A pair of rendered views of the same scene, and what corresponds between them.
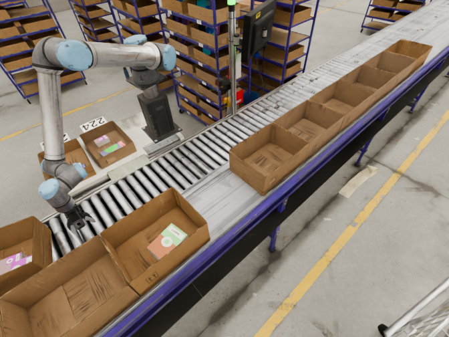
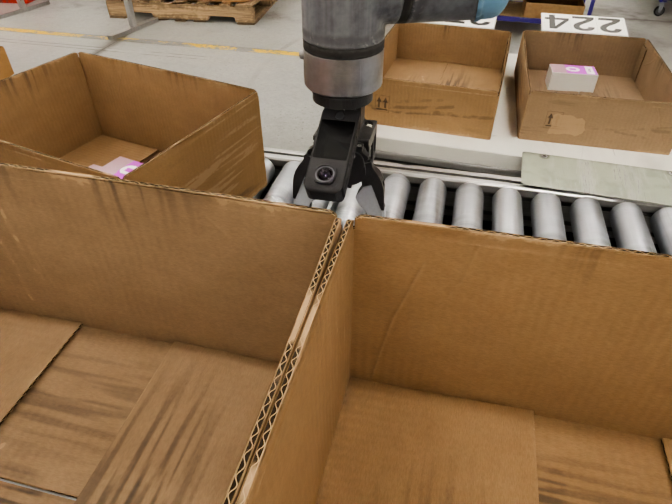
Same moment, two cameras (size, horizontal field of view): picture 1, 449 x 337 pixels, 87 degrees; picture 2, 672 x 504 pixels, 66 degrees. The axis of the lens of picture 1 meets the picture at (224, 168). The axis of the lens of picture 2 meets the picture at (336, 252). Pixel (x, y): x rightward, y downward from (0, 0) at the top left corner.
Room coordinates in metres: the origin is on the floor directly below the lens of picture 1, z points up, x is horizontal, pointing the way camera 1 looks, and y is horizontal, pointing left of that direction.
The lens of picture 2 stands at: (0.37, 0.37, 1.24)
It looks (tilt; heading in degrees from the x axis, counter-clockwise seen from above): 40 degrees down; 52
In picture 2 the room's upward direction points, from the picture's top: straight up
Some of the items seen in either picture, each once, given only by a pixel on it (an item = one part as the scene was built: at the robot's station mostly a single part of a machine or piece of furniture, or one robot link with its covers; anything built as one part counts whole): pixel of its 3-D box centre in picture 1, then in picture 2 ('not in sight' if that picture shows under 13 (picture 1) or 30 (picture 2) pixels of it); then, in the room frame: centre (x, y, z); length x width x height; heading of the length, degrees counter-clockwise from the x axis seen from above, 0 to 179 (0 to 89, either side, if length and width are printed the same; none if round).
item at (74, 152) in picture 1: (66, 164); (438, 73); (1.26, 1.15, 0.80); 0.38 x 0.28 x 0.10; 35
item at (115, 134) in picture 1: (107, 143); (587, 84); (1.47, 0.91, 0.80); 0.38 x 0.28 x 0.10; 39
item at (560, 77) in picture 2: (102, 141); (570, 78); (1.52, 0.98, 0.78); 0.10 x 0.06 x 0.05; 132
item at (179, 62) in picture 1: (192, 60); not in sight; (2.95, 0.31, 0.79); 0.40 x 0.30 x 0.10; 40
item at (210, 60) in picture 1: (216, 53); not in sight; (2.58, 0.01, 0.99); 0.40 x 0.30 x 0.10; 36
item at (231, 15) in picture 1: (232, 75); not in sight; (1.85, -0.11, 1.11); 0.12 x 0.05 x 0.88; 129
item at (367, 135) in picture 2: (71, 211); (343, 131); (0.74, 0.84, 0.94); 0.09 x 0.08 x 0.12; 39
